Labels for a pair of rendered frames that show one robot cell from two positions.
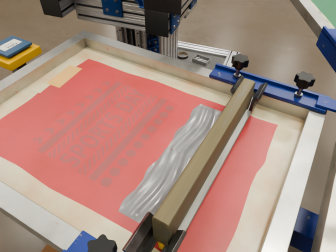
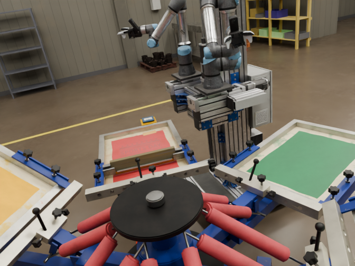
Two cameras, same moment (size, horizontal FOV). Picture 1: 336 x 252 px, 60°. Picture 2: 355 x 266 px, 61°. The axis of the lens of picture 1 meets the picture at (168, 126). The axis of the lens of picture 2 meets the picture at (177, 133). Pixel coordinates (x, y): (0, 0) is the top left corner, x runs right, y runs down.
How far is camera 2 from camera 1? 1.66 m
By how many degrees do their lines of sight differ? 45
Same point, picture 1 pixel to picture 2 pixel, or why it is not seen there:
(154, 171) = not seen: hidden behind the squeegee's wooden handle
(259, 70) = not seen: outside the picture
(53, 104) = (136, 139)
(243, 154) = (158, 169)
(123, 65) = (168, 135)
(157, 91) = (165, 145)
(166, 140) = not seen: hidden behind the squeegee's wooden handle
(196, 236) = (122, 177)
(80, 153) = (125, 152)
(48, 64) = (147, 127)
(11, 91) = (130, 132)
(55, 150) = (122, 150)
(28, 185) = (109, 154)
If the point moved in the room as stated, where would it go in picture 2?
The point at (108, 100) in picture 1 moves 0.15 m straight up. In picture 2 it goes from (149, 143) to (145, 125)
